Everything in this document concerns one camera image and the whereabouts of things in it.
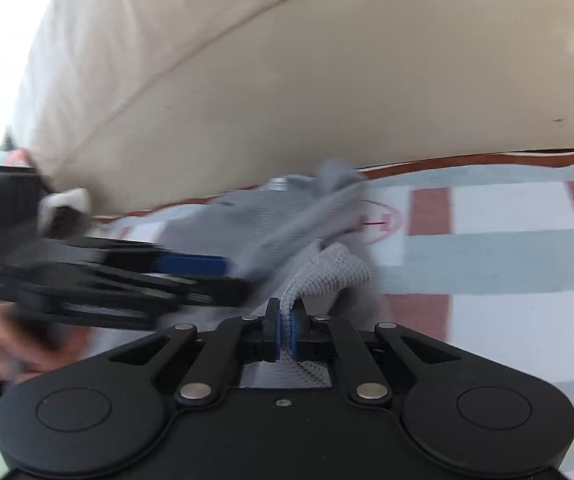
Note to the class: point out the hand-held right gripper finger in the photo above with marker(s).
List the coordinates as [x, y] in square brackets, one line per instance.
[281, 335]
[290, 335]

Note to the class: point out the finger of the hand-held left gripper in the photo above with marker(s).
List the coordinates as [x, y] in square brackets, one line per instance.
[217, 295]
[192, 265]

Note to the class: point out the grey knit shirt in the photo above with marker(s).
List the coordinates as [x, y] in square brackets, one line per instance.
[317, 270]

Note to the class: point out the checked blanket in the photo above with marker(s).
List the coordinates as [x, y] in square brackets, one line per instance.
[492, 260]

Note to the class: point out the cream leather bed frame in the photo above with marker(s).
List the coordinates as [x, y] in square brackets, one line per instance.
[367, 100]

